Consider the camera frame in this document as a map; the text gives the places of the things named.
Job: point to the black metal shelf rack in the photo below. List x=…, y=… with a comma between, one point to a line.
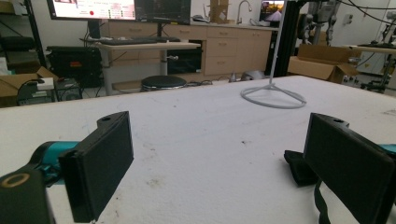
x=34, y=31

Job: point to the black equipment case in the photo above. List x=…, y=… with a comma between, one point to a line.
x=74, y=65

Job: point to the small monitor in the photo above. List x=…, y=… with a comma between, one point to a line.
x=271, y=11

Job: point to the black round stool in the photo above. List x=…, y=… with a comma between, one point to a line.
x=164, y=82

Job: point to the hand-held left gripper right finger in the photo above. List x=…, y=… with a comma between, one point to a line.
x=348, y=168

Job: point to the small white box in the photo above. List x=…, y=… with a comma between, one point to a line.
x=46, y=84

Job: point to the tall cardboard box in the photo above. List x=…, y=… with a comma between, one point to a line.
x=219, y=11

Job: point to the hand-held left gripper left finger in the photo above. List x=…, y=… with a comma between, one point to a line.
x=99, y=168

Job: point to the wooden work table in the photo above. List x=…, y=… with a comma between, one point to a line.
x=373, y=49

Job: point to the large dark monitor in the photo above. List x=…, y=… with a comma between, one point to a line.
x=163, y=11

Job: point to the metal faucet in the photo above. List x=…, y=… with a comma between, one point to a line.
x=241, y=12

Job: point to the large bright monitor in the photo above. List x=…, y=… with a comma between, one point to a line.
x=93, y=9

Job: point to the black computer unit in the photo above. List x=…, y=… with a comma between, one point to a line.
x=67, y=90

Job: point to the black keyboard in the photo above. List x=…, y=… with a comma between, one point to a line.
x=140, y=40

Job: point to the light wooden standing desk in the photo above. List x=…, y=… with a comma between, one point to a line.
x=149, y=46

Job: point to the grey machine on stand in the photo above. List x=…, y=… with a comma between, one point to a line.
x=320, y=21

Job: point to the light wooden cabinet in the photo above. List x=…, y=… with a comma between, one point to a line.
x=236, y=49

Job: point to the white metal stand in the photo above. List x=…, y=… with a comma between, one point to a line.
x=274, y=85

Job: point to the black metal column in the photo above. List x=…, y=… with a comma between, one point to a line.
x=288, y=37

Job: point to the wide open cardboard box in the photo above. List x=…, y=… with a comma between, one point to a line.
x=320, y=63

